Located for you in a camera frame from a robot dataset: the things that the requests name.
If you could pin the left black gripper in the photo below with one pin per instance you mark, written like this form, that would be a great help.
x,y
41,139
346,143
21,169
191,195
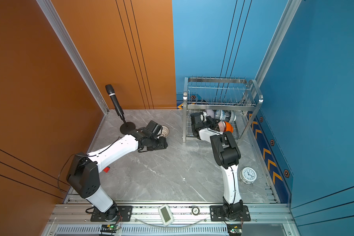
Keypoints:
x,y
163,143

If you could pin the white red patterned bowl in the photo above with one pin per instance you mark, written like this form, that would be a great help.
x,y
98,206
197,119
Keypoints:
x,y
164,132

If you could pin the orange bowl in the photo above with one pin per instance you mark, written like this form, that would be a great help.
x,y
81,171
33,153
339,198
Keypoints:
x,y
228,127

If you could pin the dark flower-shaped bowl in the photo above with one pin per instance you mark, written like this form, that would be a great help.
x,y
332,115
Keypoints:
x,y
233,117

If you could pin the green floral patterned bowl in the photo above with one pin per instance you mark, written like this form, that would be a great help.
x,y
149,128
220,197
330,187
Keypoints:
x,y
222,126

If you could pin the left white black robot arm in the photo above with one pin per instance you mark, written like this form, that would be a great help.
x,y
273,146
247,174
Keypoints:
x,y
83,173

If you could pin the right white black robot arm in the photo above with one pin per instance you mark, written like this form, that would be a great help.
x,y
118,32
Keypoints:
x,y
226,155

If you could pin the steel two-tier dish rack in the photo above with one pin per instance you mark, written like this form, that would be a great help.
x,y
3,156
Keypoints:
x,y
227,94

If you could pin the black microphone on stand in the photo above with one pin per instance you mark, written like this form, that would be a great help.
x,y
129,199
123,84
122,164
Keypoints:
x,y
126,127

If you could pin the small red object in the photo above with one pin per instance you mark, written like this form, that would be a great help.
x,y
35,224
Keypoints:
x,y
106,170

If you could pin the white digital timer display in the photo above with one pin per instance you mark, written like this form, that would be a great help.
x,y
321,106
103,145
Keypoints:
x,y
166,215

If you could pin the white analog alarm clock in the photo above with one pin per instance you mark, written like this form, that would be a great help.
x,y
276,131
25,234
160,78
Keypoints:
x,y
248,175

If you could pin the small round gauge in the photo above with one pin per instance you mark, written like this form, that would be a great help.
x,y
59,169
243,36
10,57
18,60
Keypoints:
x,y
195,211

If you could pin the left circuit board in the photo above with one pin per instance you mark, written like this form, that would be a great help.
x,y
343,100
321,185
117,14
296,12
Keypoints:
x,y
110,230

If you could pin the circuit board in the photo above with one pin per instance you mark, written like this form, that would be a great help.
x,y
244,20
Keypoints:
x,y
110,230
234,230

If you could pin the right circuit board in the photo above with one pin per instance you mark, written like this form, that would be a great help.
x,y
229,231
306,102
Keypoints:
x,y
234,230

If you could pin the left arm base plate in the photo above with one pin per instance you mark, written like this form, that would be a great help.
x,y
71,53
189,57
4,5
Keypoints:
x,y
125,213

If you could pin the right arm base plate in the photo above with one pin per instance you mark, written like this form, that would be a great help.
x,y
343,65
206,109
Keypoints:
x,y
222,213

